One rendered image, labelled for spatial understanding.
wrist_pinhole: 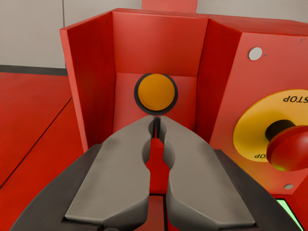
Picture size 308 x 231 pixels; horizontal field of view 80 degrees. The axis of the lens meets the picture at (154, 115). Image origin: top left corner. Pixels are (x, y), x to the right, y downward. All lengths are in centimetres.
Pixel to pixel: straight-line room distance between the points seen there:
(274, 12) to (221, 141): 90
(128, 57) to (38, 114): 51
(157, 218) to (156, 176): 24
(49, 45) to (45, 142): 59
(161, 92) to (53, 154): 37
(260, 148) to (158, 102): 10
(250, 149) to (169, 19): 14
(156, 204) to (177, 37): 16
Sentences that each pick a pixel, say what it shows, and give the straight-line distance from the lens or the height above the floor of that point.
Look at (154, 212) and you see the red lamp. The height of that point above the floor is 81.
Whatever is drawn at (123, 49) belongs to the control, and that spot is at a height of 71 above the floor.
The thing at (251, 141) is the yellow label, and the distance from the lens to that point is 18.
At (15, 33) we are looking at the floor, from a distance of 110.
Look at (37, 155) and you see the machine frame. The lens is 52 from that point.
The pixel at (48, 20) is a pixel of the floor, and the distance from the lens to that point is 101.
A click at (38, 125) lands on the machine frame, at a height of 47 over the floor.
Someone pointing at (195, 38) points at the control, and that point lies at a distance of 20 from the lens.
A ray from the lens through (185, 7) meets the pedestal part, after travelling 79.
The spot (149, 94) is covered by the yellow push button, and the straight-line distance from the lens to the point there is 19.
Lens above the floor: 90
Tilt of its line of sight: 57 degrees down
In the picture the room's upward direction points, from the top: 180 degrees clockwise
